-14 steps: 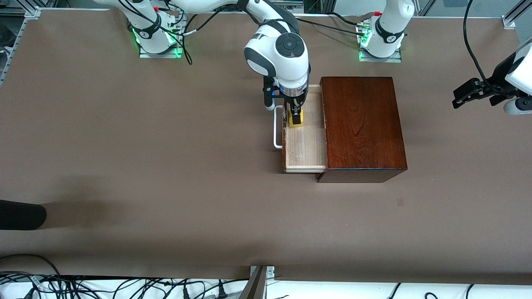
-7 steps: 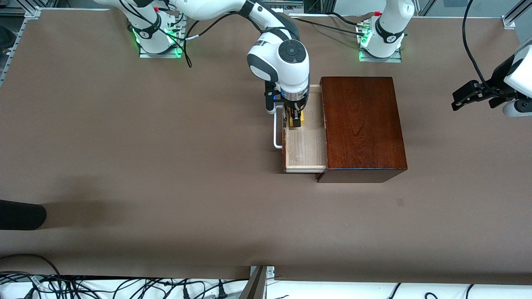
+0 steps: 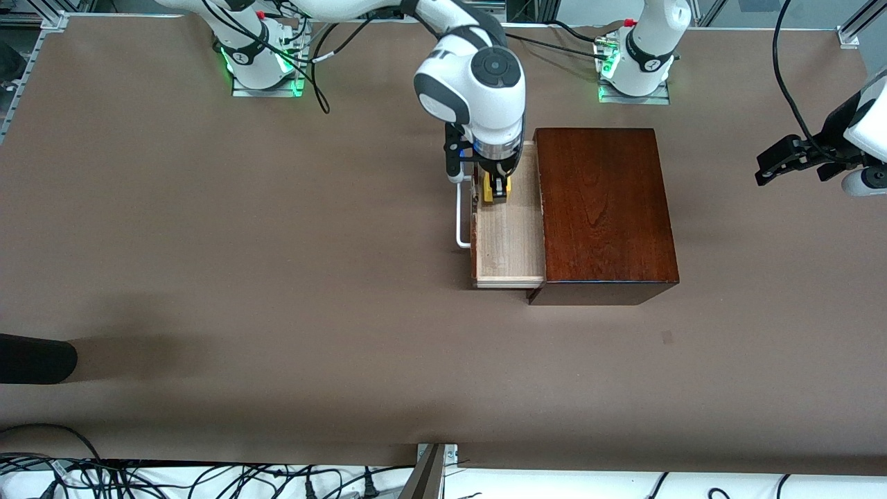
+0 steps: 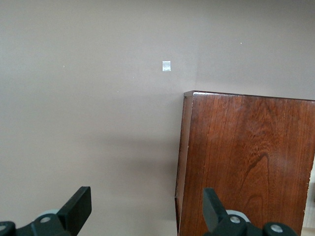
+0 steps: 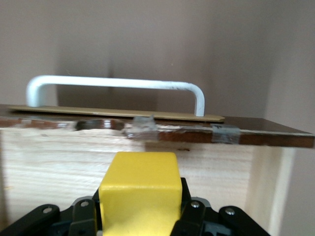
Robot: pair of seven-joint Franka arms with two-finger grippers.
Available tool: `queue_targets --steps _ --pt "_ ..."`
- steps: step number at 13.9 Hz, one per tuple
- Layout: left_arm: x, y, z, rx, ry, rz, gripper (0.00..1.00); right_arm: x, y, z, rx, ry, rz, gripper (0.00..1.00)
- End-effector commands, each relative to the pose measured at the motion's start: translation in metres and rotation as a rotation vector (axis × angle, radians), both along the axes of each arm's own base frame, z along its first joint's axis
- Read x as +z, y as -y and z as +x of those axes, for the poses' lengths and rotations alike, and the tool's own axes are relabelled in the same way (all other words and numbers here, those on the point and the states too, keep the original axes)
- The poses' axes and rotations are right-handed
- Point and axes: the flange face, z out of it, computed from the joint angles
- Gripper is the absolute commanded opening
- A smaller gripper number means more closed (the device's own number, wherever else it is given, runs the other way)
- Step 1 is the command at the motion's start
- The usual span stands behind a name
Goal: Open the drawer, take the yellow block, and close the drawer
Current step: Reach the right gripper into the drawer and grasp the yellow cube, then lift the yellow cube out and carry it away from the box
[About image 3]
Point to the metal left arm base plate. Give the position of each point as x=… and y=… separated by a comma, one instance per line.
x=634, y=99

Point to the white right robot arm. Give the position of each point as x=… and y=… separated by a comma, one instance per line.
x=485, y=90

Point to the aluminium side rail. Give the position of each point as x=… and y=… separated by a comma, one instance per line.
x=21, y=83

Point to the metal table corner bracket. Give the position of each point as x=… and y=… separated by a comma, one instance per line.
x=55, y=21
x=849, y=38

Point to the diagonal aluminium profile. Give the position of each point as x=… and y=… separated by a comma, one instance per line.
x=866, y=14

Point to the black padded cylinder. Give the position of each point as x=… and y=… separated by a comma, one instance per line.
x=34, y=359

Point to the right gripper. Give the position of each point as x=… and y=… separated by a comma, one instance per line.
x=496, y=168

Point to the dark brown wooden cabinet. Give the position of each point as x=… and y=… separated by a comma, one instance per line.
x=610, y=208

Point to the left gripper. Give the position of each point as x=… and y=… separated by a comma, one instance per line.
x=826, y=151

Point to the small metal bracket plate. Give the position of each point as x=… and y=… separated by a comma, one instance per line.
x=452, y=454

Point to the aluminium frame strut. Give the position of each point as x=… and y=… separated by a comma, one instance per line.
x=424, y=478

